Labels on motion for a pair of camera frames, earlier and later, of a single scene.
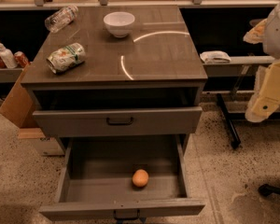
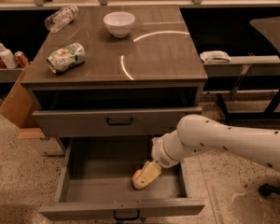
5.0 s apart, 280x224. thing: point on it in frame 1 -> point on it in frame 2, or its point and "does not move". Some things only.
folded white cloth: x=215 y=57 does not move
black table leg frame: x=229 y=117 does not move
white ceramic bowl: x=119 y=22 does not move
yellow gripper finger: x=273 y=90 -> x=150 y=172
